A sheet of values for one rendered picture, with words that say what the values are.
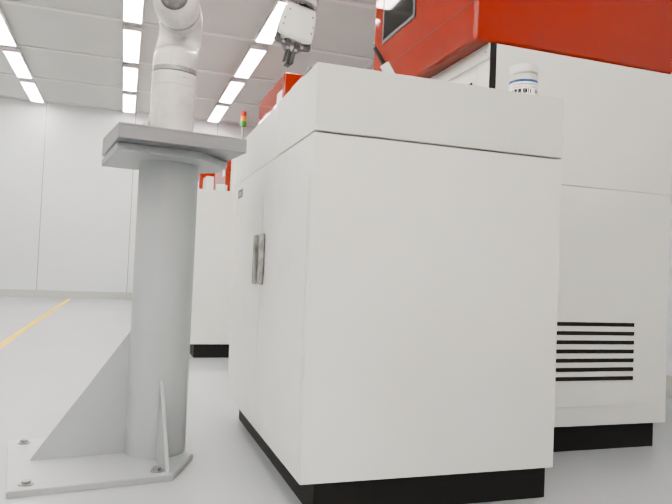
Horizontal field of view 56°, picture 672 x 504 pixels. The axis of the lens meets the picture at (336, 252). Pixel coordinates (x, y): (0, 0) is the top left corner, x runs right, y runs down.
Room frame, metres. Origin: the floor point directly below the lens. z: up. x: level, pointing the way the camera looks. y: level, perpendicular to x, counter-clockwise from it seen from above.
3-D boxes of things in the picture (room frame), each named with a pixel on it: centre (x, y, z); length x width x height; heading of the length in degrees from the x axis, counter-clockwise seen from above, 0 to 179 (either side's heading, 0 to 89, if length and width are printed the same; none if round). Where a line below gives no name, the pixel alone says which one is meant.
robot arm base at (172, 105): (1.75, 0.47, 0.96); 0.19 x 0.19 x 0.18
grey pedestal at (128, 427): (1.70, 0.57, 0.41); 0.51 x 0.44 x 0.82; 117
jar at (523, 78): (1.59, -0.46, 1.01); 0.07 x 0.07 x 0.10
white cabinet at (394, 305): (1.88, -0.08, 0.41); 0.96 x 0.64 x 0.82; 19
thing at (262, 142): (1.93, 0.21, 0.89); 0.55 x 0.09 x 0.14; 19
